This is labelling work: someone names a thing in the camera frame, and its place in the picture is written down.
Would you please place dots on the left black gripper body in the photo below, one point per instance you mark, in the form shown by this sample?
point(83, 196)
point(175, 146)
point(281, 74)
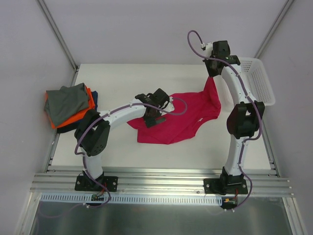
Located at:
point(154, 121)

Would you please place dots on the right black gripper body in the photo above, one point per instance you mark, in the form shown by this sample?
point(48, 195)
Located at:
point(212, 71)

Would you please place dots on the pink t shirt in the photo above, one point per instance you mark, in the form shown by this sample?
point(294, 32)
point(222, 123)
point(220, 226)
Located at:
point(201, 107)

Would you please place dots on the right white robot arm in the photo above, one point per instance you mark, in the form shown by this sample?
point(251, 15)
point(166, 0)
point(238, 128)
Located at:
point(244, 123)

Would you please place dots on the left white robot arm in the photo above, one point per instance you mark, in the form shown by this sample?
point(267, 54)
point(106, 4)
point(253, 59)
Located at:
point(93, 131)

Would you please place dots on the white plastic basket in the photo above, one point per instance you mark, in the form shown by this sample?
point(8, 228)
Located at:
point(255, 79)

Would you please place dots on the orange t shirt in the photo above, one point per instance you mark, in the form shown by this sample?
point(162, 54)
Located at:
point(77, 116)

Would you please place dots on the blue t shirt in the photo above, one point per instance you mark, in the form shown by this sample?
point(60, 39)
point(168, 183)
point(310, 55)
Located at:
point(95, 99)

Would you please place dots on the black t shirt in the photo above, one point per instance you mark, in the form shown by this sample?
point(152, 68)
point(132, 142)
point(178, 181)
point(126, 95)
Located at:
point(68, 128)

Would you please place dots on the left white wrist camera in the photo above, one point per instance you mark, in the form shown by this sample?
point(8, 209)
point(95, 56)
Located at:
point(170, 107)

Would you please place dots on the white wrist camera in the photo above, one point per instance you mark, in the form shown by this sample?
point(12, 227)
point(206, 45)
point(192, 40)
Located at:
point(207, 47)
point(170, 107)

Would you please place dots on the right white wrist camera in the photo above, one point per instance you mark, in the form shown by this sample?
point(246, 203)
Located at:
point(207, 47)

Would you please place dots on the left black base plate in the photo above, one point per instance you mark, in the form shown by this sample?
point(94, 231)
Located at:
point(85, 183)

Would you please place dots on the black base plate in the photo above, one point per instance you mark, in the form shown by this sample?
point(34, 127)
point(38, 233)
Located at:
point(222, 187)
point(85, 183)

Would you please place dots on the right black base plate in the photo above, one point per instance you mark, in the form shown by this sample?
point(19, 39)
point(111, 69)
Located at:
point(222, 187)

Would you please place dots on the aluminium rail frame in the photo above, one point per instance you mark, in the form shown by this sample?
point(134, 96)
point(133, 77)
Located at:
point(176, 169)

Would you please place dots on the white slotted cable duct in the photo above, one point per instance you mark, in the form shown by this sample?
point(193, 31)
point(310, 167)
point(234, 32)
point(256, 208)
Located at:
point(132, 199)

